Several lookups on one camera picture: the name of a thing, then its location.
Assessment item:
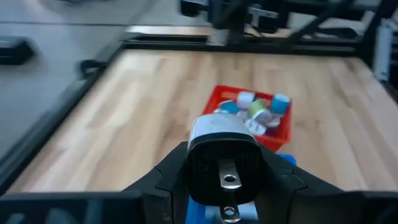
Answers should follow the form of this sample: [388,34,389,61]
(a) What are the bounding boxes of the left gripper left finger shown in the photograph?
[0,141,189,224]

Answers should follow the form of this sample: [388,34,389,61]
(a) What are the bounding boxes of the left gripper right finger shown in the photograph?
[256,146,398,224]

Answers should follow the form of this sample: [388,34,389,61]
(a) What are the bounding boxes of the small black white adapter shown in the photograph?
[185,113,266,224]

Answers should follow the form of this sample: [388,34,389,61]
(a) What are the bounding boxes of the white parts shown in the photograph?
[244,119,267,136]

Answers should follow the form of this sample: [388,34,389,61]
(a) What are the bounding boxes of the green white cube adapter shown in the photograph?
[248,99,273,123]

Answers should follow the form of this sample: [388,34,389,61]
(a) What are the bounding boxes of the pink white cube adapter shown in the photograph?
[236,91,256,110]

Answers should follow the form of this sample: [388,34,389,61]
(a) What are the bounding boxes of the blue plastic basket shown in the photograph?
[185,152,297,224]

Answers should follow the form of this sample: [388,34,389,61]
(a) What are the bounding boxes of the red plastic basket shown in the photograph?
[201,84,293,153]

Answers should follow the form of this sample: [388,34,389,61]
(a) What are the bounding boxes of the white grey mounted box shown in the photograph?
[372,17,397,82]

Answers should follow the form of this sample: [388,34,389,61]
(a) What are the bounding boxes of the black rectangular box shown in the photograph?
[0,35,35,65]

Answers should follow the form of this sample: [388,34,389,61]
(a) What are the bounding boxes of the black aluminium table frame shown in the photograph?
[0,0,398,195]

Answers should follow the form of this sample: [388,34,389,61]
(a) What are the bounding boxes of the black frame bracket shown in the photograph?
[79,58,108,79]

